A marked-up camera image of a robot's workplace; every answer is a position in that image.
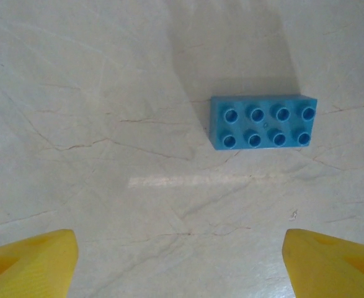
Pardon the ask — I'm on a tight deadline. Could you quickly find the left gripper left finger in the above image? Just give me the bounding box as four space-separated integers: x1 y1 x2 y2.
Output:
0 228 79 298

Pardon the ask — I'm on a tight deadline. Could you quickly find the blue lego brick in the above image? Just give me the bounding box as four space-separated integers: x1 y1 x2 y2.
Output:
210 94 318 151

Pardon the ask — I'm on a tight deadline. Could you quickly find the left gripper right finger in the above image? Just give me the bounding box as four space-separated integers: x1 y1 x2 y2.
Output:
283 228 364 298

